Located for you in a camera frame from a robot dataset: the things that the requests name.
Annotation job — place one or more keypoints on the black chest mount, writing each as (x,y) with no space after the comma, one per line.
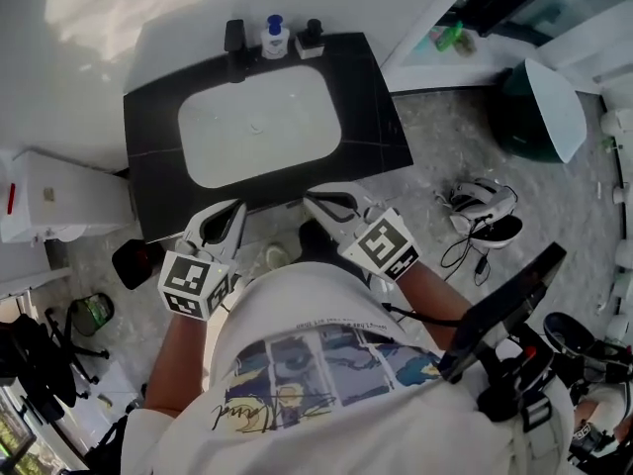
(514,384)

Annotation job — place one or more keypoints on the green bottle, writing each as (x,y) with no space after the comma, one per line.
(449,36)

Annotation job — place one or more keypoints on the white sink drain plug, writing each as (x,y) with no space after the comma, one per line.
(257,128)

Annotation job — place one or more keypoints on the teal spray bottle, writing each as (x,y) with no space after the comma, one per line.
(436,33)

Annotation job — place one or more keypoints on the person's white printed t-shirt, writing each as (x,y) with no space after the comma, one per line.
(346,443)

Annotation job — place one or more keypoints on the person's black trousers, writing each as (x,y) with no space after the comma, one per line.
(316,240)

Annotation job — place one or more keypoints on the black equipment bundle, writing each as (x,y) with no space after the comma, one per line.
(569,329)

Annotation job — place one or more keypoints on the person's right forearm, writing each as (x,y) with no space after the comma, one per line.
(430,295)

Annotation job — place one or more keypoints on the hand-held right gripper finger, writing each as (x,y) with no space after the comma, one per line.
(341,188)
(341,230)

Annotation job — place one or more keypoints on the black chest tablet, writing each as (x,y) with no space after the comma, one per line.
(509,295)

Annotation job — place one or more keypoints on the black faucet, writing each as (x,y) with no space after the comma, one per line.
(236,52)

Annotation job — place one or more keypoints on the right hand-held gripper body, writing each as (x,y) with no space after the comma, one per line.
(383,245)

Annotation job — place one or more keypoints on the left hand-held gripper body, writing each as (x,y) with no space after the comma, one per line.
(190,277)

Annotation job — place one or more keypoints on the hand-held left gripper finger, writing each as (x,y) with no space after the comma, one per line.
(235,243)
(194,228)

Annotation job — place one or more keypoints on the dark green bin white lid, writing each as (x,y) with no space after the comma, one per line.
(554,112)

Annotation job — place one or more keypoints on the white headset black visor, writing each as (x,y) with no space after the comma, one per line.
(499,233)

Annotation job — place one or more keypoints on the dark vanity cabinet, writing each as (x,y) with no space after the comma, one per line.
(366,97)

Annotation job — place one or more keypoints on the person's left white shoe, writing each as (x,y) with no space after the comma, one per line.
(278,256)

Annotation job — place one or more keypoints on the black office chair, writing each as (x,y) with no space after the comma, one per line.
(114,438)
(29,359)

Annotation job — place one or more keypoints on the white sink basin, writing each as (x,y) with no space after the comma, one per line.
(222,141)

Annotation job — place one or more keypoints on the black trash bin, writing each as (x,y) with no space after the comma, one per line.
(133,265)

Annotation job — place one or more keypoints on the white bottle with blue cap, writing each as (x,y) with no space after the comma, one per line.
(274,42)

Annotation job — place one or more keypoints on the white grey headset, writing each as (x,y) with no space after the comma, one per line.
(477,198)

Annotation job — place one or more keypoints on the white toilet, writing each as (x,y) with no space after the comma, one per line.
(64,201)

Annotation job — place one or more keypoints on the person's left forearm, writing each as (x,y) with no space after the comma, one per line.
(173,364)

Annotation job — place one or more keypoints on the red stick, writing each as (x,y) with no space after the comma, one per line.
(11,198)

